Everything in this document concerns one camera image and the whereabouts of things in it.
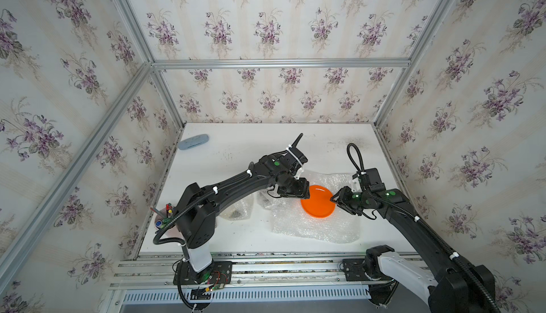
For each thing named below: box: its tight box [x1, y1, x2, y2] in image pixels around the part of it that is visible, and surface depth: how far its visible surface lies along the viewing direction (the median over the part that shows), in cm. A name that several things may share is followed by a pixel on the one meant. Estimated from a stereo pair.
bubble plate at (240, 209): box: [218, 192, 256, 222], surface depth 86 cm
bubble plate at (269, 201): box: [256, 189, 283, 211], surface depth 86 cm
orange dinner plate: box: [300, 184, 336, 219], surface depth 88 cm
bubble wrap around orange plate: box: [270, 172, 362, 244], surface depth 86 cm
